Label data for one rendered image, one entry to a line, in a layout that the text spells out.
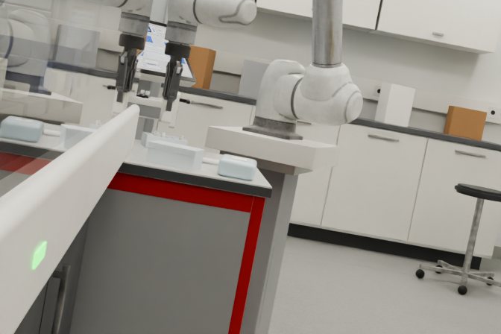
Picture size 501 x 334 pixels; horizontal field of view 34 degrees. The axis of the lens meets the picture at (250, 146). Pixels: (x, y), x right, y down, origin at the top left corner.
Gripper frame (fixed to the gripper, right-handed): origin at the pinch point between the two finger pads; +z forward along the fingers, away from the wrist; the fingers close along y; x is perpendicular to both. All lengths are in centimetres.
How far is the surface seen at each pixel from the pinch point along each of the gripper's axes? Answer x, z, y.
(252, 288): -47, 58, 27
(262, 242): -47, 41, 27
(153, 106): 1.3, 0.1, 14.0
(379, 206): -215, 54, 267
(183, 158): 2.4, 8.8, -41.7
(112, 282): 15, 42, -42
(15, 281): 46, 2, -188
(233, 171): -10.2, 9.6, -45.3
